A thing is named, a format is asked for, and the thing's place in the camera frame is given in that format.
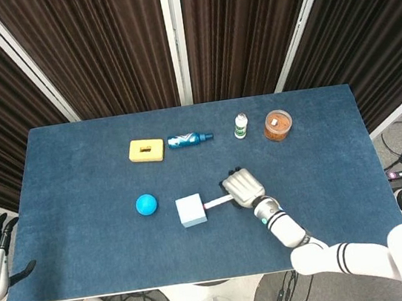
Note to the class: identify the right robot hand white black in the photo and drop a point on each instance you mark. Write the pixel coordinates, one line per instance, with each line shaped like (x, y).
(244, 189)

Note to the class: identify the red capped white marker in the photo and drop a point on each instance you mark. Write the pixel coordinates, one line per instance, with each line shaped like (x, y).
(216, 203)

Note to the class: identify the white cube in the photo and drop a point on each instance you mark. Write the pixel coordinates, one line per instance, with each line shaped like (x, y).
(190, 210)

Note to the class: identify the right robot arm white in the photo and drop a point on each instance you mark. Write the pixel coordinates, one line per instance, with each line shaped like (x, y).
(287, 228)

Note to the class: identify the blue ball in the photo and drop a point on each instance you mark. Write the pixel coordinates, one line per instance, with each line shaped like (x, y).
(147, 205)

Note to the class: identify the small white bottle green label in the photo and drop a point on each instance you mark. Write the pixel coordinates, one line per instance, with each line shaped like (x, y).
(240, 130)

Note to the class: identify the clear jar orange-brown contents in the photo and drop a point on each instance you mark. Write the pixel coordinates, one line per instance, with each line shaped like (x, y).
(278, 128)

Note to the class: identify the blue patterned spray bottle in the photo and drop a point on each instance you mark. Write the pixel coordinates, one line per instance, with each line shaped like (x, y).
(184, 140)

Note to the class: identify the yellow rectangular sponge block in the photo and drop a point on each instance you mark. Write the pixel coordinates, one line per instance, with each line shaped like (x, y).
(138, 155)

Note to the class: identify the blue felt table mat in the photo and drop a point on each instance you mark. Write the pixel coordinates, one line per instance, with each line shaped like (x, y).
(126, 258)

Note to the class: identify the white partition frame post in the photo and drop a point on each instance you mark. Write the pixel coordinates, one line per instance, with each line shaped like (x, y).
(24, 66)
(303, 24)
(174, 38)

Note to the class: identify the white partition frame rail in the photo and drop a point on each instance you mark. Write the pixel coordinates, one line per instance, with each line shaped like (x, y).
(401, 111)

